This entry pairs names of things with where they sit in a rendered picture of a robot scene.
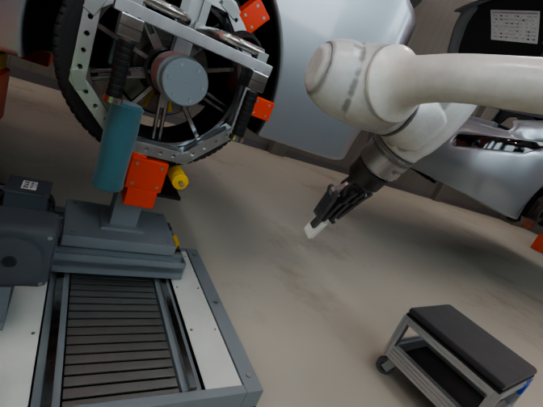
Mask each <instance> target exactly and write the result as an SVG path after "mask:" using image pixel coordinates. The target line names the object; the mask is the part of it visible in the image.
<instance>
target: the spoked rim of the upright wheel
mask: <svg viewBox="0 0 543 407"><path fill-rule="evenodd" d="M112 5H113V4H111V5H110V6H106V7H104V8H103V9H101V11H100V16H99V21H100V19H101V18H102V16H103V15H104V13H105V12H106V11H107V10H108V9H109V8H110V7H111V6H112ZM205 26H206V27H215V28H217V29H221V30H223V31H227V32H229V31H228V29H227V26H226V24H225V20H224V19H223V17H222V16H221V14H220V13H219V12H218V11H216V10H214V9H212V8H210V11H209V14H208V18H207V22H206V24H205ZM97 28H98V29H99V30H100V31H102V32H103V33H105V34H107V35H108V36H110V37H111V38H112V39H114V40H116V41H117V42H118V39H119V38H121V39H123V38H122V37H121V36H119V35H117V34H116V33H115V32H113V31H112V30H110V29H109V28H107V27H105V26H104V25H102V24H101V23H100V22H98V26H97ZM143 28H144V30H145V34H146V35H147V37H148V40H149V42H150V44H151V47H152V48H151V49H150V50H149V51H148V52H147V53H145V52H143V51H141V50H140V49H139V48H137V47H136V46H135V47H134V50H133V52H134V53H136V54H137V55H138V56H140V57H142V58H143V62H142V67H129V68H128V71H129V72H130V73H131V74H127V79H141V78H144V79H145V81H146V83H147V84H148V86H147V87H146V88H145V89H143V90H142V91H141V92H140V93H139V94H137V95H136V96H135V97H134V98H133V99H132V100H130V101H129V102H132V103H135V104H138V103H139V102H140V101H141V100H142V99H143V98H144V97H145V96H146V95H147V94H149V93H150V92H151V91H152V90H154V91H155V92H156V93H158V101H157V106H156V110H155V114H154V122H153V127H152V126H147V125H144V124H140V127H139V131H138V135H137V136H138V137H141V138H145V139H147V140H151V141H157V142H159V143H163V144H166V145H171V146H174V147H178V146H183V145H186V144H188V143H190V142H192V141H194V140H195V139H197V138H199V137H201V136H203V135H205V134H207V133H208V132H211V131H212V130H214V129H216V128H219V127H220V126H221V125H222V124H223V123H224V122H225V121H226V119H227V118H228V116H229V113H230V110H231V107H232V105H233V102H234V98H235V95H236V94H237V91H238V87H239V84H238V79H239V76H240V75H239V74H240V73H241V71H242V66H241V65H240V64H237V63H235V62H233V61H230V60H228V59H226V58H224V57H221V56H219V55H217V57H218V67H204V70H205V72H206V73H218V78H217V84H216V88H215V90H214V92H213V95H211V94H210V93H209V92H207V93H206V95H207V96H208V97H209V98H211V99H210V100H208V99H207V98H205V97H204V98H203V99H202V100H204V101H205V102H206V103H207V105H206V106H205V107H204V109H203V110H202V111H201V112H200V113H198V114H197V115H196V116H194V117H193V118H192V117H191V115H190V113H189V111H188V109H187V107H185V106H181V108H182V111H183V113H184V115H185V118H186V120H187V121H186V122H184V123H181V124H177V125H174V126H170V127H163V126H164V122H165V118H166V110H167V106H168V102H169V101H168V100H167V99H166V98H165V97H163V96H162V94H160V93H159V91H158V90H157V89H156V88H155V87H154V84H153V83H152V80H151V77H150V73H148V69H150V68H151V65H152V63H153V61H154V59H155V58H156V57H157V55H158V54H157V52H161V53H162V52H166V51H170V48H171V45H172V42H173V39H174V36H173V35H172V37H171V42H170V46H169V45H163V44H162V42H161V39H160V37H159V35H158V32H157V30H156V27H154V26H151V25H150V28H151V30H152V32H153V34H150V31H149V29H148V26H147V24H146V23H145V24H144V27H143ZM202 50H203V48H200V47H198V48H196V46H195V45H192V50H191V53H190V57H193V58H194V57H195V56H196V55H197V54H198V53H200V52H201V51H202ZM111 70H112V68H102V69H91V66H90V63H89V67H88V71H87V75H86V78H87V79H88V81H89V82H90V84H91V85H92V86H93V88H94V89H95V91H96V93H97V94H98V96H99V97H100V98H101V100H102V101H103V103H104V105H105V106H106V108H107V109H108V110H109V107H110V104H109V102H106V101H104V100H103V95H102V94H101V92H100V91H99V88H98V87H97V85H96V83H95V81H104V80H109V77H110V76H111V75H103V76H99V75H98V73H110V72H111ZM161 107H162V114H161V119H160V123H159V127H157V126H158V118H159V114H160V109H161Z"/></svg>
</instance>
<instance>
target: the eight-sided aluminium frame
mask: <svg viewBox="0 0 543 407"><path fill-rule="evenodd" d="M207 1H209V2H211V3H212V5H211V8H212V9H214V10H216V11H218V12H220V13H221V14H222V16H223V19H224V20H225V24H226V26H227V29H228V31H229V33H232V32H235V31H246V27H245V25H244V23H243V21H242V19H241V17H240V15H239V14H240V13H241V11H240V10H239V8H238V4H237V3H236V2H235V1H234V0H207ZM113 2H114V0H85V1H84V4H83V5H82V6H83V9H82V17H81V21H80V25H79V29H78V37H77V40H76V44H75V49H74V56H73V60H72V65H71V67H70V69H69V71H70V73H69V82H70V83H71V85H72V86H73V87H74V90H76V91H77V93H78V94H79V96H80V97H81V99H82V101H83V102H84V103H85V104H86V106H87V107H88V109H89V110H90V112H91V113H92V115H93V116H94V117H95V119H96V120H97V122H98V123H99V125H100V126H101V128H102V129H103V128H104V125H105V121H106V118H107V113H108V109H107V108H106V106H105V105H104V103H103V101H102V100H101V98H100V97H99V96H98V94H97V93H96V91H95V89H94V88H93V86H92V85H91V84H90V82H89V81H88V79H87V78H86V75H87V71H88V67H89V63H90V59H91V53H92V48H93V44H94V41H95V34H96V30H97V26H98V22H99V16H100V11H101V9H103V8H104V7H106V6H110V5H111V4H113ZM88 14H92V15H93V19H89V18H88ZM236 19H237V20H236ZM84 31H88V32H89V33H90V35H88V36H86V35H85V33H84ZM81 48H85V49H86V51H85V52H83V51H82V50H81ZM78 64H81V65H82V66H78ZM84 90H87V91H84ZM247 90H250V88H247V87H245V86H242V85H240V84H239V87H238V91H237V94H236V95H235V98H234V102H233V105H232V107H231V110H230V113H229V117H228V119H227V121H226V124H223V125H221V126H220V127H219V128H216V129H214V130H212V131H211V132H208V133H207V134H205V135H203V136H201V137H199V138H197V139H195V140H194V141H192V142H190V143H188V144H186V145H184V146H183V147H181V148H178V147H174V146H171V145H166V144H163V143H159V142H157V141H151V140H147V139H145V138H141V137H137V140H136V144H135V146H134V149H133V152H135V153H139V154H143V155H146V156H150V157H156V158H160V159H163V160H167V161H170V162H176V164H177V163H179V164H183V165H185V164H187V163H189V162H192V160H194V159H196V158H198V157H199V156H201V155H203V154H205V153H207V152H208V151H210V150H212V149H215V148H216V147H217V146H219V145H222V144H224V143H225V142H226V141H229V140H231V139H229V134H230V133H231V132H232V131H233V129H234V125H235V122H236V119H237V117H238V113H239V110H240V109H241V105H242V101H243V100H244V96H245V95H246V91H247ZM95 104H96V105H95Z"/></svg>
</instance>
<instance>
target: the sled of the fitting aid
mask: <svg viewBox="0 0 543 407"><path fill-rule="evenodd" d="M64 212H65V208H63V207H57V206H56V208H55V212H54V213H56V214H57V215H59V217H60V219H61V227H60V232H59V238H58V241H57V249H56V252H55V256H54V259H53V266H52V270H51V272H65V273H79V274H93V275H120V276H134V277H148V278H163V279H181V278H182V276H183V272H184V269H185V266H186V262H185V260H184V257H183V254H182V252H181V249H180V248H179V241H178V238H177V237H176V236H175V234H174V232H173V229H172V228H171V225H170V223H167V224H168V226H169V229H170V232H171V235H172V237H173V239H174V241H175V245H176V250H175V254H174V256H170V255H160V254H144V253H135V252H127V251H118V250H101V249H92V248H84V247H75V246H66V245H60V243H61V231H62V225H63V218H64Z"/></svg>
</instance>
